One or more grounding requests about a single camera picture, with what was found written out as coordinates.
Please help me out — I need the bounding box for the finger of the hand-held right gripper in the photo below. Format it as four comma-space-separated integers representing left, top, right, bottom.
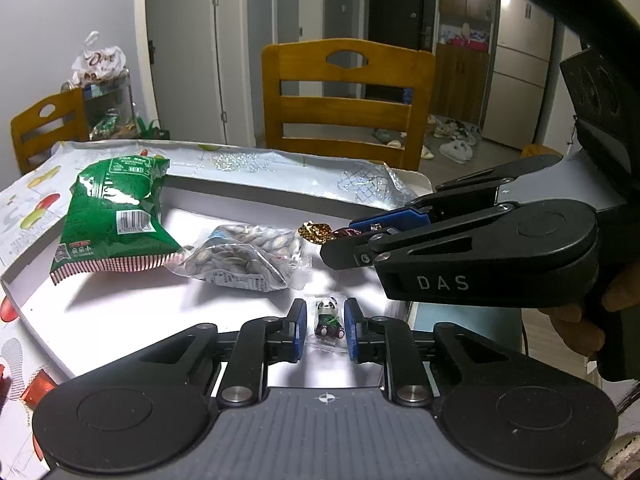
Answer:
348, 154, 565, 233
319, 201, 520, 272

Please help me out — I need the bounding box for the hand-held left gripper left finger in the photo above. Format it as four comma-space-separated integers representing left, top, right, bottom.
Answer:
100, 299, 308, 407

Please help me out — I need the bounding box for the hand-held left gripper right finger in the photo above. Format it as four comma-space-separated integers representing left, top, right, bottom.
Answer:
344, 297, 541, 407

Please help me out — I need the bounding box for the panda figurine packet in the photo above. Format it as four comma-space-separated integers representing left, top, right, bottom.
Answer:
305, 297, 347, 348

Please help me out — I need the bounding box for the gold brown chocolate candy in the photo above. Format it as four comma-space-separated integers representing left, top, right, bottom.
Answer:
299, 220, 361, 245

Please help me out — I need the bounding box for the clear sunflower seed packet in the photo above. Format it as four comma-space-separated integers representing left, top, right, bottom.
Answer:
165, 224, 313, 293

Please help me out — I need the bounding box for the white cardboard box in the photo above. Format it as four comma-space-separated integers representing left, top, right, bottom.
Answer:
0, 174, 426, 381

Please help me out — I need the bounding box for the green snack bag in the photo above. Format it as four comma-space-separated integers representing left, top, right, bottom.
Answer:
50, 155, 183, 286

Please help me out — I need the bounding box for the person's right hand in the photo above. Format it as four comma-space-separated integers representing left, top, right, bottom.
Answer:
542, 262, 640, 361

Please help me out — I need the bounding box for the pile of shoes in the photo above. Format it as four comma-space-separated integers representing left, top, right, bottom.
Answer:
372, 114, 483, 165

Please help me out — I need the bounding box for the wooden shoe cabinet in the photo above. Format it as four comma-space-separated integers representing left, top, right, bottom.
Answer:
432, 42, 493, 126

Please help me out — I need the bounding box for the wooden chair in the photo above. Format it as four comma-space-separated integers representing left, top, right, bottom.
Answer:
10, 87, 90, 176
261, 39, 437, 172

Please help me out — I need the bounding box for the pile of clothes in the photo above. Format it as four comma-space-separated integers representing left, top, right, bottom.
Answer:
442, 22, 493, 53

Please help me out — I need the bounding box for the white refrigerator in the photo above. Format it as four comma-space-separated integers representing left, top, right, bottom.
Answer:
480, 0, 556, 150

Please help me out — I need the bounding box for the dark entrance door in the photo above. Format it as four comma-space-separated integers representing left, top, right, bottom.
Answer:
365, 0, 441, 53

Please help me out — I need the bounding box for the white wardrobe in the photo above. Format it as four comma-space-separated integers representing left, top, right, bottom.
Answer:
145, 0, 253, 147

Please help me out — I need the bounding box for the green candy bag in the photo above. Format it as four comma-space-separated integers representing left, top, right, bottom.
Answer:
90, 114, 121, 140

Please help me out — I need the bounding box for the metal storage rack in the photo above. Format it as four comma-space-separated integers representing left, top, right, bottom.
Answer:
60, 67, 138, 142

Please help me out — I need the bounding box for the fruit print tablecloth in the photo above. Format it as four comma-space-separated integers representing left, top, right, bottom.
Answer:
0, 139, 433, 480

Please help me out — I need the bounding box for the white plastic bag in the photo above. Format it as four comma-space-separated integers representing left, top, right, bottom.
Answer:
71, 31, 128, 86

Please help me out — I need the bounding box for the black cable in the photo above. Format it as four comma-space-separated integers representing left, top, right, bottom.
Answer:
462, 0, 640, 61

